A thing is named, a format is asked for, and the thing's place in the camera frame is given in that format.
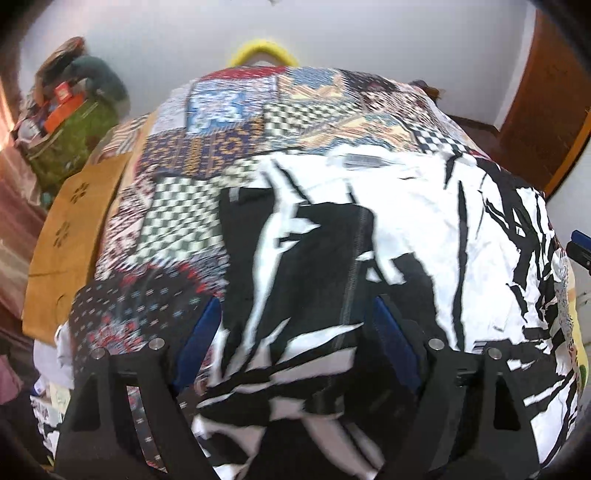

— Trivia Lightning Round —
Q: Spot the black and white patterned garment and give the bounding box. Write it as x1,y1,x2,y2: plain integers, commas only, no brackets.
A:
191,150,583,480

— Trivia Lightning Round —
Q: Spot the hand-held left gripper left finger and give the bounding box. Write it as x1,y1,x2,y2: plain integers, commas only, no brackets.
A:
53,295,225,480

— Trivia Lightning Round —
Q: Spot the green patterned bag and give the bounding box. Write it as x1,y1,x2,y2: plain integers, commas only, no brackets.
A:
25,98,123,193

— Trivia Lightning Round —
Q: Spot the orange box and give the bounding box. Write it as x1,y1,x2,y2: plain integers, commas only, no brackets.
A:
44,83,89,134

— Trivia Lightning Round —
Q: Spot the wooden door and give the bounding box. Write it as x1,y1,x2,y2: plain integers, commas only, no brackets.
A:
496,9,591,200

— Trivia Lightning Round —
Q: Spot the patchwork printed blanket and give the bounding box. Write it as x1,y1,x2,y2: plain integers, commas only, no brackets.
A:
30,65,509,476

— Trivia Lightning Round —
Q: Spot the grey teal cloth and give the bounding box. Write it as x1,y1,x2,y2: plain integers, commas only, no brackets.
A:
68,54,131,112

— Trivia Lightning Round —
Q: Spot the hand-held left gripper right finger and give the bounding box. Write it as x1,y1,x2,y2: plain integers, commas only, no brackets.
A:
369,293,546,480

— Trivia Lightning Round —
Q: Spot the mustard cloth with flower cutouts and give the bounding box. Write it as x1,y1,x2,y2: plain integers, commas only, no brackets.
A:
22,152,136,346

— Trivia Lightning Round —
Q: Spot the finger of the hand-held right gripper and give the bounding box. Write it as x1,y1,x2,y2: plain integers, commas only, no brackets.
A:
567,228,591,278

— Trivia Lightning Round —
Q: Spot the pink curtain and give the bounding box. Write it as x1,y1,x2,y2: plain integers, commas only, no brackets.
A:
0,74,49,324

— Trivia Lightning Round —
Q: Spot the pale yellow printed bedsheet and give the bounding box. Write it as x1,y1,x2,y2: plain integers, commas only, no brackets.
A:
551,247,589,444

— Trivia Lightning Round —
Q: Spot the white cloth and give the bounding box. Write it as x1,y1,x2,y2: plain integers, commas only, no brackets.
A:
30,323,77,457

